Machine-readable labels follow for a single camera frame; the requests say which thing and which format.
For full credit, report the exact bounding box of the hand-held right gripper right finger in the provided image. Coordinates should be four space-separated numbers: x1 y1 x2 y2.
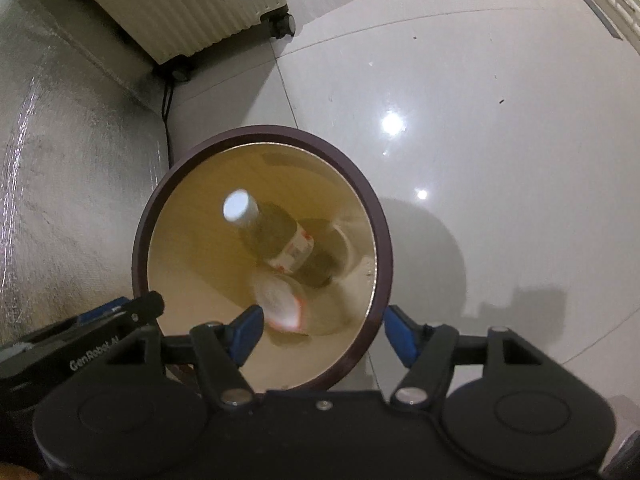
383 304 549 412

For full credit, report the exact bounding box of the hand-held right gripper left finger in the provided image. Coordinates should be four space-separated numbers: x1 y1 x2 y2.
106 304 266 412

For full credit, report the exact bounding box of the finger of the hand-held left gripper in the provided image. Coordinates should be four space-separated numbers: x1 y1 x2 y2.
79 291 167 334

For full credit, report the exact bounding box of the brown rimmed round bin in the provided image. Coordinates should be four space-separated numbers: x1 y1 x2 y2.
132 125 394 394

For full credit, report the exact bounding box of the white capped drink bottle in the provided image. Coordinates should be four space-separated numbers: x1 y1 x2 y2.
222 188 342 289

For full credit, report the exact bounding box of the silver foil covered platform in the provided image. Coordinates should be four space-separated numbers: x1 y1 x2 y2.
0 0 174 343

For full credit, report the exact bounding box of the cream ribbed suitcase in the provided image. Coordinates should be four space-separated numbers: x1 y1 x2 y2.
62 0 297 81

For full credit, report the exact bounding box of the black cable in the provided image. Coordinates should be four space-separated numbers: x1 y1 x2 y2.
160 79 174 172

